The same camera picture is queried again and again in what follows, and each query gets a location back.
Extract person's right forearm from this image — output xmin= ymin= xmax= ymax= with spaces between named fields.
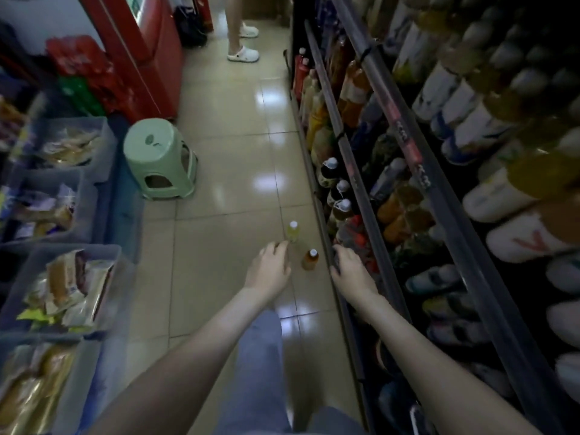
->
xmin=358 ymin=294 xmax=543 ymax=435

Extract red fire extinguisher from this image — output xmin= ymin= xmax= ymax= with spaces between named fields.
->
xmin=195 ymin=0 xmax=214 ymax=33

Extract stack of clear plastic bins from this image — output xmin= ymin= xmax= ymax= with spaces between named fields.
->
xmin=0 ymin=114 xmax=139 ymax=435

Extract brown cardboard box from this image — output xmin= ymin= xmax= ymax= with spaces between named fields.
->
xmin=242 ymin=0 xmax=292 ymax=21

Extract person's right hand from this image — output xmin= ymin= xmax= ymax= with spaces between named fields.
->
xmin=329 ymin=244 xmax=381 ymax=311

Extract green plastic wrapped pack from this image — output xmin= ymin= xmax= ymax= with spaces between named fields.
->
xmin=57 ymin=76 xmax=108 ymax=117

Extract short red black price strip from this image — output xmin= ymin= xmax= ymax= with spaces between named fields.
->
xmin=371 ymin=81 xmax=431 ymax=191

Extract person's grey trousers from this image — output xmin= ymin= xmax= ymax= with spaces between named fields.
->
xmin=213 ymin=310 xmax=368 ymax=435

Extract person's left forearm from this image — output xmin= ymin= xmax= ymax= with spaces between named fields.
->
xmin=88 ymin=287 xmax=272 ymax=435

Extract red framed display cabinet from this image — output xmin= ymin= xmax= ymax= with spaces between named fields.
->
xmin=74 ymin=0 xmax=185 ymax=121

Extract row of tea juice bottles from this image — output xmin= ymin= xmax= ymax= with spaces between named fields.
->
xmin=362 ymin=0 xmax=580 ymax=404

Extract black bag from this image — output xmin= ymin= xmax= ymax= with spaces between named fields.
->
xmin=174 ymin=5 xmax=208 ymax=49

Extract row of red yellow bottles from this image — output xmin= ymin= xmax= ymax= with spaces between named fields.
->
xmin=292 ymin=46 xmax=337 ymax=169

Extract pile of red packets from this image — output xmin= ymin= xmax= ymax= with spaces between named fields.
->
xmin=45 ymin=34 xmax=139 ymax=124

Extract green object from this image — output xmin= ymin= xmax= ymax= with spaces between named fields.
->
xmin=123 ymin=118 xmax=199 ymax=201

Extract person's left hand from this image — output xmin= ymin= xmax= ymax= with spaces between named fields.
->
xmin=243 ymin=241 xmax=292 ymax=306

